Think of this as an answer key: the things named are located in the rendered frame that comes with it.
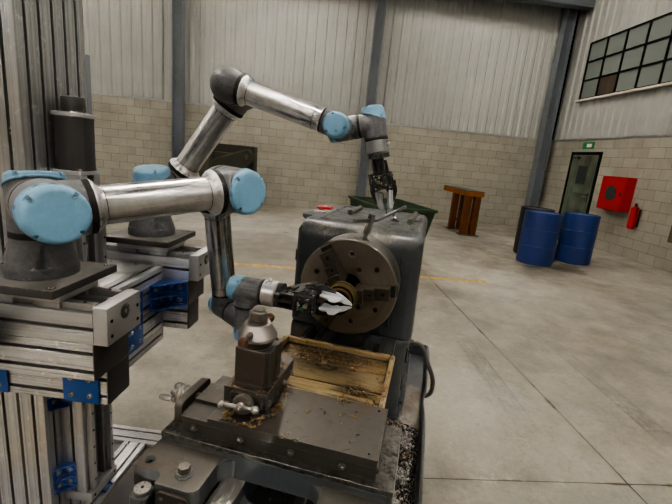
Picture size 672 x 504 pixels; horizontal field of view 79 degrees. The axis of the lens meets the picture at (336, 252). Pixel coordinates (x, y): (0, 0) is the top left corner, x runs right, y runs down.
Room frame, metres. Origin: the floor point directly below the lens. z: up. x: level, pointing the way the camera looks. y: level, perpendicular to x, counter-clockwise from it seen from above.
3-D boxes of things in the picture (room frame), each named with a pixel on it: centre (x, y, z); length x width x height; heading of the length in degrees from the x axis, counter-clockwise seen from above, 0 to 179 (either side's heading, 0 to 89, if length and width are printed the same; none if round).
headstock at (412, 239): (1.69, -0.13, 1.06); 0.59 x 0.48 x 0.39; 168
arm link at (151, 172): (1.40, 0.65, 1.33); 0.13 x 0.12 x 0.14; 170
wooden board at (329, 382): (1.05, -0.01, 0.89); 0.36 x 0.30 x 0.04; 78
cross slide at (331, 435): (0.74, 0.08, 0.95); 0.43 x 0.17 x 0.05; 78
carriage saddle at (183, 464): (0.69, 0.08, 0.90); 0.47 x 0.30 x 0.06; 78
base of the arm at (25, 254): (0.90, 0.67, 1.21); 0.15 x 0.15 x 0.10
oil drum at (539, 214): (6.98, -3.44, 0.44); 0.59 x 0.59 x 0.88
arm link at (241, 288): (1.14, 0.25, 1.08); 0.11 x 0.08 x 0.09; 77
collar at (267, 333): (0.76, 0.14, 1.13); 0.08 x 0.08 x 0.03
